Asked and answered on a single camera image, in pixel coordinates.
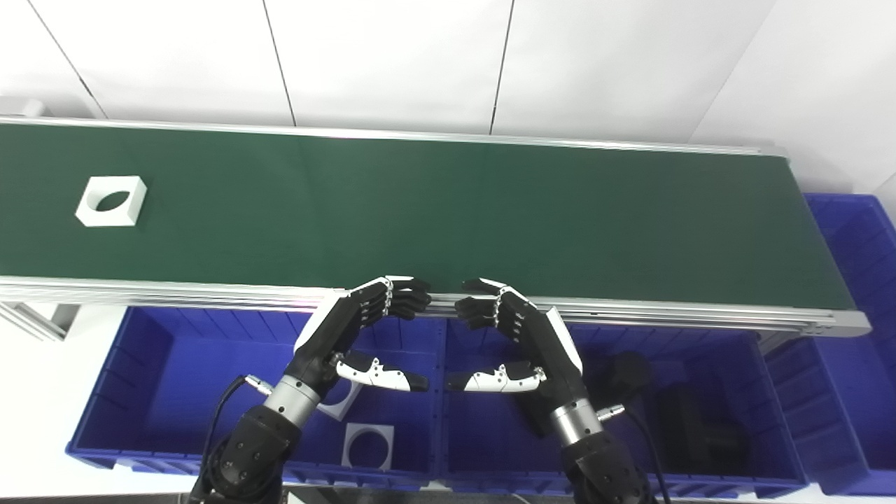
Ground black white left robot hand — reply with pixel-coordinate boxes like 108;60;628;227
283;275;433;403

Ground aluminium conveyor leg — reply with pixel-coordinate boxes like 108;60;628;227
0;301;81;342

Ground black block part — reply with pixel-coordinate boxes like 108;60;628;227
654;388;750;477

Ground green conveyor belt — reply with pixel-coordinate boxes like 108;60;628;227
0;115;872;340
0;122;856;312

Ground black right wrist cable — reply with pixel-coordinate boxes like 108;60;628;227
597;404;673;504

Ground white square part with hole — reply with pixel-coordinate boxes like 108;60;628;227
75;176;148;228
318;378;363;422
341;423;395;471

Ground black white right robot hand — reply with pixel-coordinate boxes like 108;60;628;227
444;278;589;414

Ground black cylindrical part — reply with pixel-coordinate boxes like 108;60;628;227
584;350;652;421

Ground blue plastic bin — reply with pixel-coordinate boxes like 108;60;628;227
437;318;809;499
763;194;896;496
66;307;445;491

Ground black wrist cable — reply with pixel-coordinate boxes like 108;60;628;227
189;374;274;501
597;404;673;504

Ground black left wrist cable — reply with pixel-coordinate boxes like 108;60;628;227
189;374;274;501

